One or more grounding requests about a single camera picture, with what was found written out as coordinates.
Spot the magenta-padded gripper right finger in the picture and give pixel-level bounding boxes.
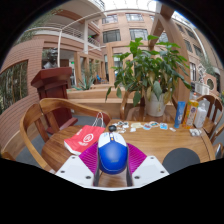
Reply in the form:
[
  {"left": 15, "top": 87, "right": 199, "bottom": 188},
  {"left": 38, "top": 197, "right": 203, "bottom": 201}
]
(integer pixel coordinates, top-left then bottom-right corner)
[{"left": 125, "top": 142, "right": 170, "bottom": 188}]

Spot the white stone statue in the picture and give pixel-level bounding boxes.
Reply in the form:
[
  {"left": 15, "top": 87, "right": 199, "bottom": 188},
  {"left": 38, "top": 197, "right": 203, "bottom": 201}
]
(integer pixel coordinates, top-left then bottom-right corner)
[{"left": 197, "top": 63, "right": 209, "bottom": 84}]

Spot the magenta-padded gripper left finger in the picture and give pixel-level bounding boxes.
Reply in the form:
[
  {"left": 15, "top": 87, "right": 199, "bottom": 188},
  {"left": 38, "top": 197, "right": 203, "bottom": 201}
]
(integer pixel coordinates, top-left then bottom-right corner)
[{"left": 54, "top": 142, "right": 101, "bottom": 188}]

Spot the red paper shopping bag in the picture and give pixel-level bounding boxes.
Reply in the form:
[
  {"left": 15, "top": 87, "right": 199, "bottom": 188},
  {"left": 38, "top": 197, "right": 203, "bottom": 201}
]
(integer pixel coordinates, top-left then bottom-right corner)
[{"left": 63, "top": 111, "right": 106, "bottom": 157}]

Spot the green plant in white pot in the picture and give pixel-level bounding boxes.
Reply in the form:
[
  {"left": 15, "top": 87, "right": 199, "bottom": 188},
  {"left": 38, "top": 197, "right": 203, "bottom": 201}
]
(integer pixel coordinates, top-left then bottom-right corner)
[{"left": 105, "top": 34, "right": 194, "bottom": 118}]

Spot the yellow dish soap bottle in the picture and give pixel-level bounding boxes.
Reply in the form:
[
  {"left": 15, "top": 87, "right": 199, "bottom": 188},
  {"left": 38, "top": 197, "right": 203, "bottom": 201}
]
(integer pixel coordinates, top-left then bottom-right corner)
[{"left": 182, "top": 92, "right": 200, "bottom": 130}]

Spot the dark red wooden lectern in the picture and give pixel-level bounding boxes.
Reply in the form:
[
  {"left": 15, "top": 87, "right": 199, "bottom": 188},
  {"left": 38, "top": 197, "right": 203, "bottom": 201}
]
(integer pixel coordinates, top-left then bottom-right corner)
[{"left": 30, "top": 66, "right": 79, "bottom": 134}]

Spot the blue and white computer mouse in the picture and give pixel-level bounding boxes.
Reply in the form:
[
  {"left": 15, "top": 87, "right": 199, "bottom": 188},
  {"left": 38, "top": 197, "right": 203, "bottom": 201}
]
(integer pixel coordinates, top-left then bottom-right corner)
[{"left": 97, "top": 131, "right": 130, "bottom": 176}]

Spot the spiky green agave plant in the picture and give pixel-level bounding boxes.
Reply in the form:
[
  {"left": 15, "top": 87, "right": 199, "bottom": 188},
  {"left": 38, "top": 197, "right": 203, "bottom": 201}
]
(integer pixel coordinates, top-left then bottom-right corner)
[{"left": 74, "top": 66, "right": 98, "bottom": 92}]

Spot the white pump bottle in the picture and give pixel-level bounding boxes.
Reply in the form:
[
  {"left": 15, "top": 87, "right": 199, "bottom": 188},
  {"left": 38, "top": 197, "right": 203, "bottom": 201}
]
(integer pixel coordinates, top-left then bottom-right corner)
[{"left": 193, "top": 98, "right": 210, "bottom": 130}]

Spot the clear packet of white items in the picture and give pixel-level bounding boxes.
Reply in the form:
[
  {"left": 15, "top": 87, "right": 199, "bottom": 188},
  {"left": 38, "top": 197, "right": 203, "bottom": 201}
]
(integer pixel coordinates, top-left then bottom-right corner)
[{"left": 188, "top": 128, "right": 203, "bottom": 138}]

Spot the dark bust sculpture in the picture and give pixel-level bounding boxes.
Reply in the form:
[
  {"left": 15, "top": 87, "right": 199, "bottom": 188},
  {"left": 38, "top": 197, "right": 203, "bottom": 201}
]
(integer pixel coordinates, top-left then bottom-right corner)
[{"left": 42, "top": 47, "right": 59, "bottom": 70}]

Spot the round dark grey mouse pad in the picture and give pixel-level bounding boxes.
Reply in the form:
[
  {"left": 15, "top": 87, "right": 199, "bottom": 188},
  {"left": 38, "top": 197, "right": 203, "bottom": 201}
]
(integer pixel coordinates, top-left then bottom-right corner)
[{"left": 162, "top": 147, "right": 201, "bottom": 175}]

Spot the blue squeeze tube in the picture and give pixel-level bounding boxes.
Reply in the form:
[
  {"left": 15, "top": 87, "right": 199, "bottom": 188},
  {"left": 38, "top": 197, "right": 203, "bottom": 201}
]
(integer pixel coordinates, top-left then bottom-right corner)
[{"left": 173, "top": 100, "right": 187, "bottom": 129}]

